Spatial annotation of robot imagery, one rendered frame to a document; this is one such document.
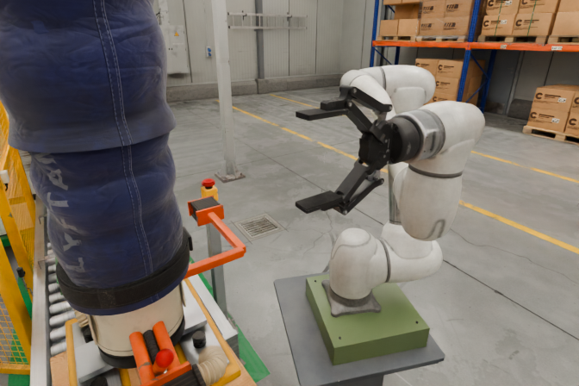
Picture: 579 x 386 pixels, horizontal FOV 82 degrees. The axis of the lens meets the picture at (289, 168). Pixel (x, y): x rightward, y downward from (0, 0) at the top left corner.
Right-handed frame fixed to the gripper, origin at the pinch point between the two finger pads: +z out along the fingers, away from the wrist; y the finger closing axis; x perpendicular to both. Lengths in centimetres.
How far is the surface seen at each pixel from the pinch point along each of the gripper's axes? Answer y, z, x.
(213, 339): 44.9, 10.2, 19.2
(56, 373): 63, 42, 48
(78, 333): 45, 34, 37
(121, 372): 45, 28, 22
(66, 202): 5.7, 29.2, 18.9
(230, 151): 121, -141, 344
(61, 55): -14.4, 25.6, 15.6
